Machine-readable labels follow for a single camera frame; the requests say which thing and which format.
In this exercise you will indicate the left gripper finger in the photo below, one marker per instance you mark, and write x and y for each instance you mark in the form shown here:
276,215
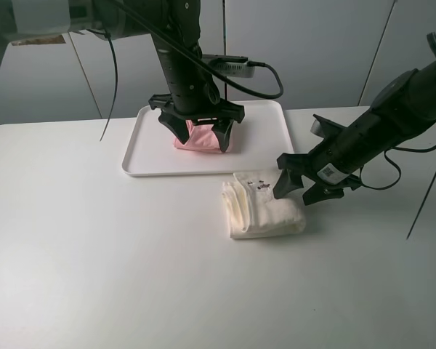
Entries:
222,131
176,126

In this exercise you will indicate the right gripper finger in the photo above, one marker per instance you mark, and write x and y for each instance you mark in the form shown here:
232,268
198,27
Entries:
288,181
318,193

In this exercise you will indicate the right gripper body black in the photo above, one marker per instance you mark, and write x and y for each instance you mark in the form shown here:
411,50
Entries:
333,161

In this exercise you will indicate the pink towel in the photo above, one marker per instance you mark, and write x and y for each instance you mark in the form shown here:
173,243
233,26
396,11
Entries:
201,139

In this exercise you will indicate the cream white towel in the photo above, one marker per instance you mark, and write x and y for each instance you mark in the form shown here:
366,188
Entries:
252,211

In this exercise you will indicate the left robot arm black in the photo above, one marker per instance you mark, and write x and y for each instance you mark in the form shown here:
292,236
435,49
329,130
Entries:
176,23

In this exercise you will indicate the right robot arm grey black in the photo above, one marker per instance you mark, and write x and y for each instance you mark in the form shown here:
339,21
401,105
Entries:
403,110

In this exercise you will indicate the white rectangular plastic tray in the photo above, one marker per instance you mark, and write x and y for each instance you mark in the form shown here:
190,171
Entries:
256,143

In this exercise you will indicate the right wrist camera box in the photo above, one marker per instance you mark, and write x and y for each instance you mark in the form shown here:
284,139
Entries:
325,128

